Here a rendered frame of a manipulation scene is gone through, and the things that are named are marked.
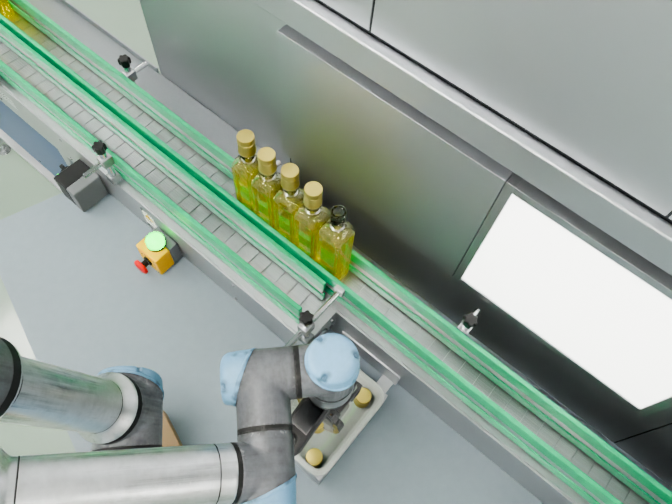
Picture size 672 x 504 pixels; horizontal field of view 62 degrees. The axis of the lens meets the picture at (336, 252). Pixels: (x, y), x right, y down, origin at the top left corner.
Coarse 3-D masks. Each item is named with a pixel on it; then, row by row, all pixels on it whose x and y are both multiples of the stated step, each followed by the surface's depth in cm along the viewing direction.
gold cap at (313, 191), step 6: (306, 186) 102; (312, 186) 102; (318, 186) 102; (306, 192) 101; (312, 192) 101; (318, 192) 101; (306, 198) 102; (312, 198) 102; (318, 198) 102; (306, 204) 104; (312, 204) 103; (318, 204) 104
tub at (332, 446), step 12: (360, 372) 119; (372, 384) 118; (372, 396) 122; (348, 408) 123; (360, 408) 123; (372, 408) 116; (348, 420) 122; (360, 420) 117; (324, 432) 120; (348, 432) 120; (312, 444) 119; (324, 444) 119; (336, 444) 119; (348, 444) 112; (300, 456) 111; (324, 456) 118; (336, 456) 111; (312, 468) 110; (324, 468) 110
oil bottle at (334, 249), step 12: (324, 228) 107; (348, 228) 107; (324, 240) 108; (336, 240) 106; (348, 240) 109; (324, 252) 112; (336, 252) 109; (348, 252) 114; (324, 264) 117; (336, 264) 113; (348, 264) 120; (336, 276) 119
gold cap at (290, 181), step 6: (282, 168) 103; (288, 168) 103; (294, 168) 104; (282, 174) 103; (288, 174) 103; (294, 174) 103; (282, 180) 105; (288, 180) 103; (294, 180) 104; (282, 186) 106; (288, 186) 105; (294, 186) 106
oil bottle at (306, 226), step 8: (304, 208) 108; (296, 216) 109; (304, 216) 108; (312, 216) 107; (320, 216) 108; (328, 216) 109; (296, 224) 111; (304, 224) 108; (312, 224) 107; (320, 224) 108; (296, 232) 114; (304, 232) 111; (312, 232) 109; (296, 240) 117; (304, 240) 114; (312, 240) 111; (304, 248) 117; (312, 248) 114; (312, 256) 118
